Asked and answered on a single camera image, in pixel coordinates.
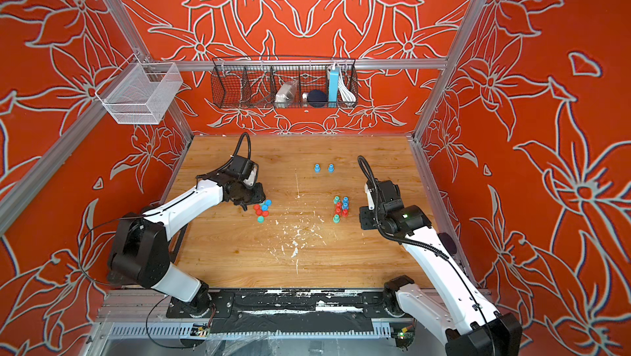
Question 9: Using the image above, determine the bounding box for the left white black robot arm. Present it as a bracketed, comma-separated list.
[108, 132, 266, 317]

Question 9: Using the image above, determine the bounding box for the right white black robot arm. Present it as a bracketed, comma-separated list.
[358, 156, 523, 355]

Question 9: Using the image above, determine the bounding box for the cluster of coloured stamp caps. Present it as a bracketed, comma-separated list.
[253, 200, 272, 223]

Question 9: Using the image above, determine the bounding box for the cluster of coloured stamps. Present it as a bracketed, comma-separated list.
[333, 196, 349, 224]

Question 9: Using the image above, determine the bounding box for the dark blue round pad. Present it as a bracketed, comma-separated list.
[439, 233, 458, 257]

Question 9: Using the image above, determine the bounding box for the silver pouch in basket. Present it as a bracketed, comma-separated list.
[274, 80, 299, 108]

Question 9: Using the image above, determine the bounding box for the dark blue round object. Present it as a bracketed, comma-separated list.
[307, 89, 328, 108]

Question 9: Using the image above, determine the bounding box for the light blue box in basket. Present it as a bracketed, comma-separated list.
[327, 68, 339, 108]

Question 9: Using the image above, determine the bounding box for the black wire wall basket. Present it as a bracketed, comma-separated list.
[210, 56, 359, 109]

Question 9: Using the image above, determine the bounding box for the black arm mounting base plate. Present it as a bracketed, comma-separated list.
[166, 289, 415, 338]

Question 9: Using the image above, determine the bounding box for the white cable in basket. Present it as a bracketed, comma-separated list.
[338, 78, 358, 106]

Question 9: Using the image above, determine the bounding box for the white wire mesh basket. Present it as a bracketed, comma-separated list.
[98, 63, 183, 125]

